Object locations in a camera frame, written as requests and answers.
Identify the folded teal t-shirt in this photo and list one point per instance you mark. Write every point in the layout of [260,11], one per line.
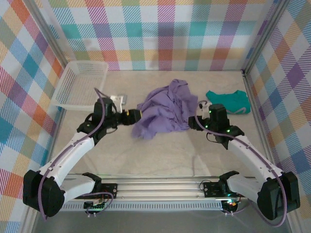
[235,99]

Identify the white plastic mesh basket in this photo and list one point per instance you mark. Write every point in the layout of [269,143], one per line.
[73,82]

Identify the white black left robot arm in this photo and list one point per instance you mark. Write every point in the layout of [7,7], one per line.
[70,153]

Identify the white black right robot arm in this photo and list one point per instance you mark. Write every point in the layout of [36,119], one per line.
[247,150]

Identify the aluminium corner post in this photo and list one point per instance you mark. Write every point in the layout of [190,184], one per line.
[266,36]
[49,36]

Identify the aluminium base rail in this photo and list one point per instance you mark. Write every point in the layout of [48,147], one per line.
[158,189]

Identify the purple t-shirt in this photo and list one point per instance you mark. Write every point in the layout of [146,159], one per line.
[165,114]

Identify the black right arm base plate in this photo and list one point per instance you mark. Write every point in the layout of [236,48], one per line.
[211,189]

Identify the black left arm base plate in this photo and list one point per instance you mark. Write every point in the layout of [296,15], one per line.
[109,189]

